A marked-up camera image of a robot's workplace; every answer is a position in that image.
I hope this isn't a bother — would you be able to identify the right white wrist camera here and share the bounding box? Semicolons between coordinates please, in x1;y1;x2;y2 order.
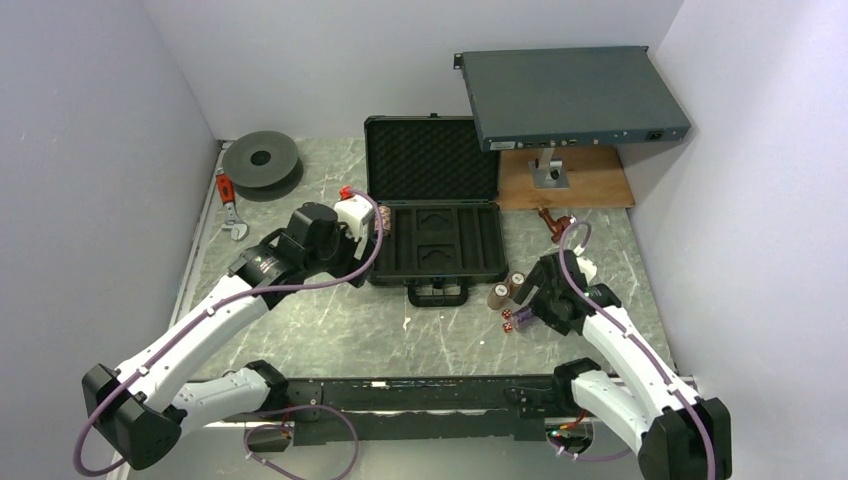
573;245;598;283

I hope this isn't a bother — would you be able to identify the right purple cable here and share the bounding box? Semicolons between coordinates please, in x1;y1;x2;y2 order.
557;219;720;480

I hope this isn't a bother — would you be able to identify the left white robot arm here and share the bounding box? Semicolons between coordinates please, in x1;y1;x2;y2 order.
82;191;384;470

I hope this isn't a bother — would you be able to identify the grey metal stand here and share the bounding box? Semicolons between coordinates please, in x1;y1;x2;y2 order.
528;148;570;190

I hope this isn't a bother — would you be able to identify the black filament spool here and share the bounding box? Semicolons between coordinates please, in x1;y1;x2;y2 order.
221;130;304;202

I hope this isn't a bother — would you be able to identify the brown poker chip stack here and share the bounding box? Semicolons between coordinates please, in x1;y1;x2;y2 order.
486;282;510;310
506;271;526;298

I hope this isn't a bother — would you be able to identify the grey network switch box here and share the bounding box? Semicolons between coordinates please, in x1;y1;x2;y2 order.
453;45;692;151

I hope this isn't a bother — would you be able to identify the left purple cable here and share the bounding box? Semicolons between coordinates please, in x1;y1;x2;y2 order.
72;188;386;478

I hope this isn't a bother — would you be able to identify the wooden board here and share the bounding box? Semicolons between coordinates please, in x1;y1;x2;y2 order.
497;146;635;210

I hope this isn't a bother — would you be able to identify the purple cable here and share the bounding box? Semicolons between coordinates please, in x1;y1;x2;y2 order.
557;219;720;480
72;188;386;478

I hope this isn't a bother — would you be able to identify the black poker case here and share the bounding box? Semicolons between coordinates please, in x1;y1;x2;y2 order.
364;114;509;308

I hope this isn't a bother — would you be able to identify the black front rail base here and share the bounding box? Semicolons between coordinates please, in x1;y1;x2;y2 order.
225;374;581;446

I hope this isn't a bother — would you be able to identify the red handled adjustable wrench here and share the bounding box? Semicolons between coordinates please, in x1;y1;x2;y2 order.
215;167;249;242

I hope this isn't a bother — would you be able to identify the brown torch nozzle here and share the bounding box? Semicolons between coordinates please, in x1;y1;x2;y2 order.
538;207;576;243

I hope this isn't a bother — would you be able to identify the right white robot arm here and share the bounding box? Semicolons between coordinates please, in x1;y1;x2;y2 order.
515;250;733;479

